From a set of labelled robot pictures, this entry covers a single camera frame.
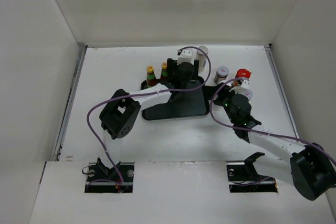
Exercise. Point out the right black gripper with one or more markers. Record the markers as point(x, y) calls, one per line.
point(224, 92)

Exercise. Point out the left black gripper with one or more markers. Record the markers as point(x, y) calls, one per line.
point(172, 66)

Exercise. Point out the green-label sauce bottle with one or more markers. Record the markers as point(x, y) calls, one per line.
point(164, 74)

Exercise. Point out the tall silver-capped white bottle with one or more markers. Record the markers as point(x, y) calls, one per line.
point(201, 57)

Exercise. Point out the red-label sauce bottle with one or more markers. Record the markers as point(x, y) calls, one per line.
point(151, 79)

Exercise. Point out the red-lid dark sauce jar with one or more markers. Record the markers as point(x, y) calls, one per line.
point(241, 75)

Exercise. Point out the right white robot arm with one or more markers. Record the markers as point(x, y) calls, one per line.
point(306, 166)

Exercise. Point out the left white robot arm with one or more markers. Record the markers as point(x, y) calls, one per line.
point(176, 94)

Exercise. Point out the black plastic tray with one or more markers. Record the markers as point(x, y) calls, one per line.
point(186, 104)

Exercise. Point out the grey-lid jar rear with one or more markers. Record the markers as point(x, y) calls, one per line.
point(221, 74)

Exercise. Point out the grey-lid jar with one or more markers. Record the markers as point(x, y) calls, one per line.
point(248, 94)
point(221, 74)

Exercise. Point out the grey-lid jar front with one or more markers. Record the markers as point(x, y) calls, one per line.
point(248, 94)

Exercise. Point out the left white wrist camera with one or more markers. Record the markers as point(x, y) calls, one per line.
point(184, 55)

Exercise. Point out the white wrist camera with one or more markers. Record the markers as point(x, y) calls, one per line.
point(184, 55)
point(240, 85)

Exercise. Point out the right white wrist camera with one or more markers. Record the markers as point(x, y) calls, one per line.
point(240, 85)

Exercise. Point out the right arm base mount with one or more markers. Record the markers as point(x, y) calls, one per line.
point(243, 178)

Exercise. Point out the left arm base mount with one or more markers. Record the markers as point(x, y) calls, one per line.
point(102, 179)

